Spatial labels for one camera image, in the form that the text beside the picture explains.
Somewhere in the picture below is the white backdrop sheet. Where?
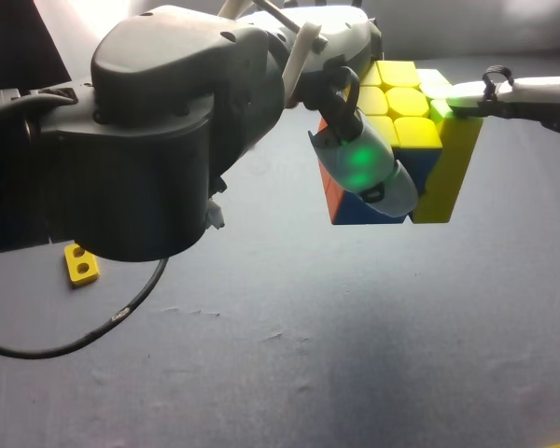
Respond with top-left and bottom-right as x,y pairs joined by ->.
32,0 -> 560,85

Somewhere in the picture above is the yellow rectangular block with holes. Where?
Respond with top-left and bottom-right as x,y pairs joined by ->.
63,243 -> 101,287

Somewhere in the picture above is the colourful puzzle cube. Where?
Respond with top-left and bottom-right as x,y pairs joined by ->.
316,60 -> 485,226

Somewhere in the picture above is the grey table cloth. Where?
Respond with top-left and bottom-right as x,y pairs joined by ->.
0,55 -> 560,448

